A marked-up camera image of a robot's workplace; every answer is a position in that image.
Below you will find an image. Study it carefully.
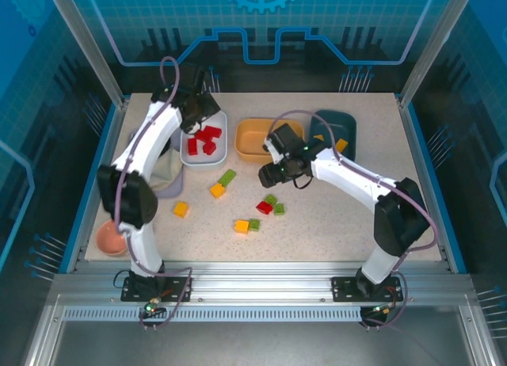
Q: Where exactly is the orange rectangular container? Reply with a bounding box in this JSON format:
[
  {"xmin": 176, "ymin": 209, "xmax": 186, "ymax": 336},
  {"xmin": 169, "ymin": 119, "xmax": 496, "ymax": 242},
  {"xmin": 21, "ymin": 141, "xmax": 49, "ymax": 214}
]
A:
[{"xmin": 234, "ymin": 118, "xmax": 305, "ymax": 164}]

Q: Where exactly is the white rectangular container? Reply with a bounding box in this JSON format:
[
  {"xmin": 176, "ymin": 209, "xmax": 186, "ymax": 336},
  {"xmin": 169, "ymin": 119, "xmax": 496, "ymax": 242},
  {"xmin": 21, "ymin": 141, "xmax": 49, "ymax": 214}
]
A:
[{"xmin": 179, "ymin": 111, "xmax": 230, "ymax": 168}]

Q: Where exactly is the beige cloth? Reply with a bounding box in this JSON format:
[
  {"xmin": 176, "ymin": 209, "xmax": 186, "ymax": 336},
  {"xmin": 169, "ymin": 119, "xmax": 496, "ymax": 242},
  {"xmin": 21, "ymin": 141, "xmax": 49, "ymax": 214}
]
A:
[{"xmin": 151, "ymin": 148, "xmax": 184, "ymax": 192}]

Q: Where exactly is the lavender tray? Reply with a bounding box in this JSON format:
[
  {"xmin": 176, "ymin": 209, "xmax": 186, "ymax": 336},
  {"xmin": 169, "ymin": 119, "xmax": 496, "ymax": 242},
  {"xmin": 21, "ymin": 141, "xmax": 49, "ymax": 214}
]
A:
[{"xmin": 126, "ymin": 126, "xmax": 186, "ymax": 200}]

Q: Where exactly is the dark teal rectangular container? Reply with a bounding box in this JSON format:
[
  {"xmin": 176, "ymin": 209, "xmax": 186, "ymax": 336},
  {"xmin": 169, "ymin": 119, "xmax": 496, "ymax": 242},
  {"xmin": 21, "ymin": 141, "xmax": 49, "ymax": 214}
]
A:
[{"xmin": 307, "ymin": 109, "xmax": 360, "ymax": 161}]

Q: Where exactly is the aluminium front beam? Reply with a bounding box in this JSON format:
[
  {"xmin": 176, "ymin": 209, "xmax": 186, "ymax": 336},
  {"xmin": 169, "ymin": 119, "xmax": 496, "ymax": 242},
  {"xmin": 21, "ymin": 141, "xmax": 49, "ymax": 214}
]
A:
[{"xmin": 51, "ymin": 261, "xmax": 475, "ymax": 307}]

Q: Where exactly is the pink bowl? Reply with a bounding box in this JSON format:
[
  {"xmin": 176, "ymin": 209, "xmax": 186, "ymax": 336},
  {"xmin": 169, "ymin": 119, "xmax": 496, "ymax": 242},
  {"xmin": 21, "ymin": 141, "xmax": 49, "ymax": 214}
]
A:
[{"xmin": 95, "ymin": 219, "xmax": 131, "ymax": 258}]

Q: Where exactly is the small electronics connector board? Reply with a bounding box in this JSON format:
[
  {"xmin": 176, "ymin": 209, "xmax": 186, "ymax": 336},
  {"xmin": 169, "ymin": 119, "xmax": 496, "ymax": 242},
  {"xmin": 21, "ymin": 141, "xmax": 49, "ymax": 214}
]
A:
[
  {"xmin": 362, "ymin": 302, "xmax": 397, "ymax": 318},
  {"xmin": 139, "ymin": 298, "xmax": 167, "ymax": 318}
]

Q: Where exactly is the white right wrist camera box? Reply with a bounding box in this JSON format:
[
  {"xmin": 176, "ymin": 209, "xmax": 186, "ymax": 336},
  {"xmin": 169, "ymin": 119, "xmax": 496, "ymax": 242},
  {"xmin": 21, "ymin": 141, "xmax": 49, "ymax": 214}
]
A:
[{"xmin": 263, "ymin": 137, "xmax": 280, "ymax": 164}]

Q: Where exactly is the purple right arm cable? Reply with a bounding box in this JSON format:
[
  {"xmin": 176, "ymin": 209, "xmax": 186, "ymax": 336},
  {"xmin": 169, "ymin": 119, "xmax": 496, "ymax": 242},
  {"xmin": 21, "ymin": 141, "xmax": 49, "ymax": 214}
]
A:
[{"xmin": 267, "ymin": 109, "xmax": 439, "ymax": 330}]

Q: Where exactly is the aluminium table side rail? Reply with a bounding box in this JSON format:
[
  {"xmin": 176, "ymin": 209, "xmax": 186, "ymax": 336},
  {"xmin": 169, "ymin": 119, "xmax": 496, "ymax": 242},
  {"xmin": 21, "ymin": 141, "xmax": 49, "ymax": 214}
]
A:
[
  {"xmin": 395, "ymin": 98, "xmax": 455, "ymax": 274},
  {"xmin": 65, "ymin": 98, "xmax": 130, "ymax": 274}
]

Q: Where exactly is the aluminium upright frame post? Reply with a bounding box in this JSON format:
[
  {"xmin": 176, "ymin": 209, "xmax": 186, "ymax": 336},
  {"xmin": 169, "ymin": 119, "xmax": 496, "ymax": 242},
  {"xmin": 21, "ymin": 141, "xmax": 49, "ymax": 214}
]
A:
[
  {"xmin": 398, "ymin": 0, "xmax": 467, "ymax": 108},
  {"xmin": 43, "ymin": 0, "xmax": 130, "ymax": 108}
]

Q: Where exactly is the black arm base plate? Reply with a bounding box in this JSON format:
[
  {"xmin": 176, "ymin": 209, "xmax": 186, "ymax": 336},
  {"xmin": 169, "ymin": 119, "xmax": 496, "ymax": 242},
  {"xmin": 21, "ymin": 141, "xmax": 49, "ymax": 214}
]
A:
[
  {"xmin": 330, "ymin": 276, "xmax": 404, "ymax": 303},
  {"xmin": 120, "ymin": 276, "xmax": 193, "ymax": 303}
]

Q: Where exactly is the slotted grey cable duct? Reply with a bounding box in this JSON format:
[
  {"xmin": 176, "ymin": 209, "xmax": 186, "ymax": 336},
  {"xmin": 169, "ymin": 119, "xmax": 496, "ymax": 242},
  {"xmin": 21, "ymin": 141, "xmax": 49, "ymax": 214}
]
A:
[{"xmin": 62, "ymin": 307, "xmax": 364, "ymax": 323}]

